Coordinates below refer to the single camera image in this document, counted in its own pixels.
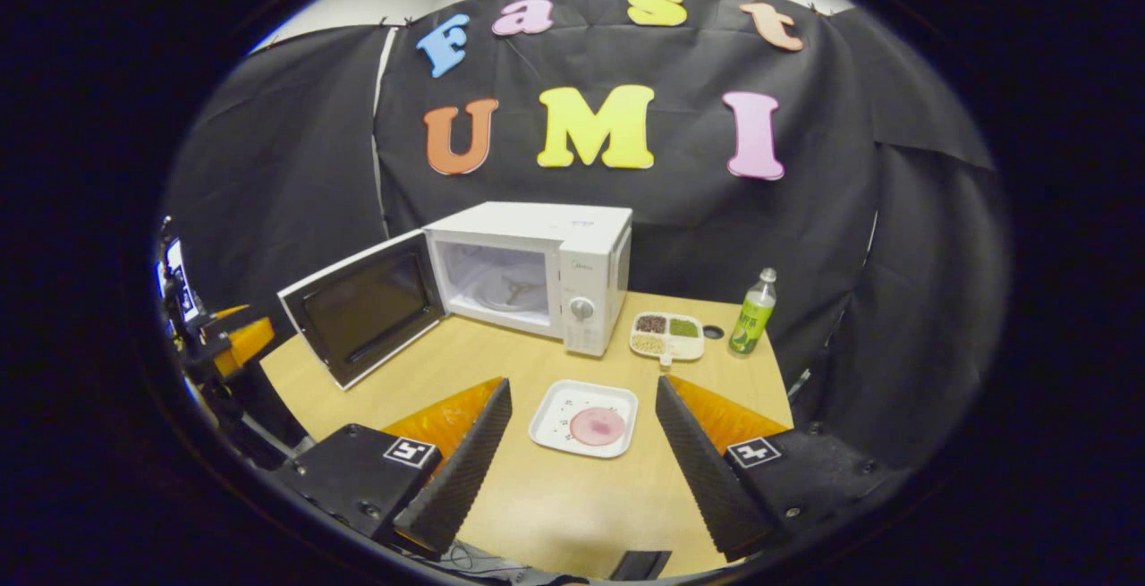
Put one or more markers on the white divided dish with grains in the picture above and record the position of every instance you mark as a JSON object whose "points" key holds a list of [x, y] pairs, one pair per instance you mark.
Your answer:
{"points": [[684, 349]]}

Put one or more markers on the pink ham slice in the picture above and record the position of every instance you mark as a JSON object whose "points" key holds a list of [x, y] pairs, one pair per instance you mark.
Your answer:
{"points": [[597, 426]]}

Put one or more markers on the green drink bottle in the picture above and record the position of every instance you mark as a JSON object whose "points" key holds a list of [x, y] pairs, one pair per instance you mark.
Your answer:
{"points": [[751, 322]]}

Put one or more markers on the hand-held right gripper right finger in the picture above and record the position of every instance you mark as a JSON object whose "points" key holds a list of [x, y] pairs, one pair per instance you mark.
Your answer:
{"points": [[707, 479]]}

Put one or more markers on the white square plate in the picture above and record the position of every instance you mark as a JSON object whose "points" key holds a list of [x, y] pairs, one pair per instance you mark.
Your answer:
{"points": [[555, 407]]}

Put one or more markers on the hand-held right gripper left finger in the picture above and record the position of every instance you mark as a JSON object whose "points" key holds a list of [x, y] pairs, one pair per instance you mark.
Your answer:
{"points": [[465, 470]]}

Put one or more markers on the white microwave oven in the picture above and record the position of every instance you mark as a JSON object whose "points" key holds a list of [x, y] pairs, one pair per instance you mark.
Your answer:
{"points": [[537, 224]]}

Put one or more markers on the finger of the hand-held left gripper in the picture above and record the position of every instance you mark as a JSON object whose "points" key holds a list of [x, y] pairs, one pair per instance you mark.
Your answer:
{"points": [[243, 344], [231, 310]]}

